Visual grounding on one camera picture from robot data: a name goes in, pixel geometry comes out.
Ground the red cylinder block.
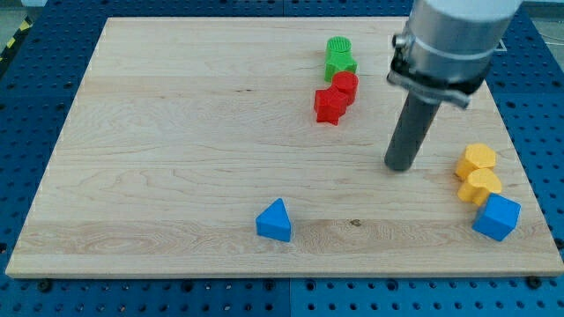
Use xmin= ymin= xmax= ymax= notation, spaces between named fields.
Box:
xmin=331 ymin=70 xmax=359 ymax=106

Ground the red star block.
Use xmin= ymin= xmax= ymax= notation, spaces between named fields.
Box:
xmin=314 ymin=87 xmax=348 ymax=126

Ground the green star block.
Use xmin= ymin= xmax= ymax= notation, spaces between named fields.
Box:
xmin=324 ymin=55 xmax=358 ymax=82

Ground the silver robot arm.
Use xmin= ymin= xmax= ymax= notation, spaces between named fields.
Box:
xmin=387 ymin=0 xmax=522 ymax=109

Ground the light wooden board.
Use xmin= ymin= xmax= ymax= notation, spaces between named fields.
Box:
xmin=5 ymin=18 xmax=563 ymax=279

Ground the green cylinder block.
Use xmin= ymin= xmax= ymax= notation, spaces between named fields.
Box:
xmin=325 ymin=36 xmax=352 ymax=60

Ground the yellow heart block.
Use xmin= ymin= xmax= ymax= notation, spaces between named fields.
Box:
xmin=456 ymin=168 xmax=503 ymax=206

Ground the yellow hexagon block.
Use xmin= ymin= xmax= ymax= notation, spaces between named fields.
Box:
xmin=455 ymin=143 xmax=497 ymax=180

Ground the blue triangle block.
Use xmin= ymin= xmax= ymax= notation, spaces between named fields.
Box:
xmin=256 ymin=198 xmax=292 ymax=242

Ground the blue cube block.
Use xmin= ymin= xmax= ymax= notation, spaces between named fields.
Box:
xmin=471 ymin=194 xmax=522 ymax=241

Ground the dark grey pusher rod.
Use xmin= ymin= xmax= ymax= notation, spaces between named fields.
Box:
xmin=384 ymin=92 xmax=440 ymax=172

